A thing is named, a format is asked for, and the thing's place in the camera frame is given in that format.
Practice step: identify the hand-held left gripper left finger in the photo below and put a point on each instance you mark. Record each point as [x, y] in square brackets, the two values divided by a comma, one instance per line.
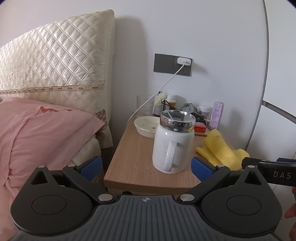
[91, 168]

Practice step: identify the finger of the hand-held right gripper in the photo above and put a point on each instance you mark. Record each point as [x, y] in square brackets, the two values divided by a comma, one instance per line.
[286, 160]
[252, 162]

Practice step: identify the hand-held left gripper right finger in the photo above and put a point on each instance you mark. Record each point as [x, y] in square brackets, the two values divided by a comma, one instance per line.
[201, 170]

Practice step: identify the yellow cleaning cloth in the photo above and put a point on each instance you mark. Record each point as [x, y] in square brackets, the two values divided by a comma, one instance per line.
[219, 150]

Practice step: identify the white mug with chrome rim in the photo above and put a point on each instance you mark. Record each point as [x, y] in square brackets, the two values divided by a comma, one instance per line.
[170, 148]

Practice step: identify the person's right hand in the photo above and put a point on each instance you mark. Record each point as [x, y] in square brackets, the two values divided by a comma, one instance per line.
[291, 212]

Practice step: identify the cream mattress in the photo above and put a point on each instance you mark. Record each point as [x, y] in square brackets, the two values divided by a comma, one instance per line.
[86, 150]

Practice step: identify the wooden tray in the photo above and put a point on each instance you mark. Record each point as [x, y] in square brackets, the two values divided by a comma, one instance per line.
[203, 134]

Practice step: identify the red box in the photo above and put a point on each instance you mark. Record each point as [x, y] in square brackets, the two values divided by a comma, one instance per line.
[200, 128]

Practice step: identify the wooden nightstand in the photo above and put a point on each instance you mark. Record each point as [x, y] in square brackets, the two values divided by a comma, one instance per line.
[134, 162]

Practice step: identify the purple carton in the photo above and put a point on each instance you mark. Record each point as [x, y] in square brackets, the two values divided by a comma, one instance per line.
[217, 114]

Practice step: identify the white round jar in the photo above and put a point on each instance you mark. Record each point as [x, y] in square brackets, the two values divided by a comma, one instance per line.
[205, 111]

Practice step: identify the grey crumpled cloth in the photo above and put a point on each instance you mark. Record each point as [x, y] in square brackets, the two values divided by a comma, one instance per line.
[187, 108]

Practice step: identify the pink pillow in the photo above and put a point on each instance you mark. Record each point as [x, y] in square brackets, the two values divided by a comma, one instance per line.
[34, 139]

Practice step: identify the white ceramic dish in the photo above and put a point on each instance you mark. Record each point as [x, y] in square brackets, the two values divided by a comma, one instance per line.
[145, 126]

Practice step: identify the reed diffuser bottle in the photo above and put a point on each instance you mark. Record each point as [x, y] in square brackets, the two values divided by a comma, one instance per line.
[168, 107]

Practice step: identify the white-capped pill bottle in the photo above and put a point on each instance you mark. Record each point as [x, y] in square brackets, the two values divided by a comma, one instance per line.
[171, 100]

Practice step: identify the clear glass cup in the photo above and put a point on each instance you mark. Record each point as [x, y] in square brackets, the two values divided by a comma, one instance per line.
[143, 106]

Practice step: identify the white artificial flower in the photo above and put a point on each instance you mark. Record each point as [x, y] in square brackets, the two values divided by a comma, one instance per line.
[160, 98]

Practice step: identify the white charger plug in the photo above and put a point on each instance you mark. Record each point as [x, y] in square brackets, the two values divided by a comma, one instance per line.
[183, 61]

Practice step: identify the cream quilted headboard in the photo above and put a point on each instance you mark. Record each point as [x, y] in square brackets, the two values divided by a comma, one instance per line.
[57, 58]

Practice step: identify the grey curved metal frame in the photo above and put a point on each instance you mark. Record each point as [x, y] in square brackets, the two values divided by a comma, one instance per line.
[266, 69]

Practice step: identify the grey wall socket panel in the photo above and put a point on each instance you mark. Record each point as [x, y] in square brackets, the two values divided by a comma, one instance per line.
[165, 63]

